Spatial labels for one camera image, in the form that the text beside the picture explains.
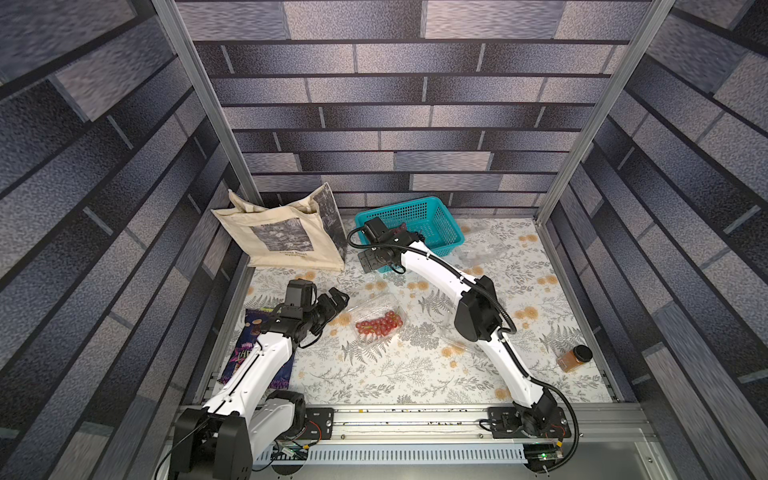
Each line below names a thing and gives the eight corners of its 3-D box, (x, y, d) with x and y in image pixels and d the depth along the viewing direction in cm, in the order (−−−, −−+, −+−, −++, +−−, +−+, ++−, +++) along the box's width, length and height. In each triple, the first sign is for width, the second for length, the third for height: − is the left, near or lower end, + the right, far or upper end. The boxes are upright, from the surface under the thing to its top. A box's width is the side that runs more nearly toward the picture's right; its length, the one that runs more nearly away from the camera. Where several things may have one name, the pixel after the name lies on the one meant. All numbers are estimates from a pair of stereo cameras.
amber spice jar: (560, 372, 84) (578, 360, 76) (555, 357, 86) (572, 345, 79) (576, 372, 84) (596, 360, 76) (571, 357, 86) (589, 345, 79)
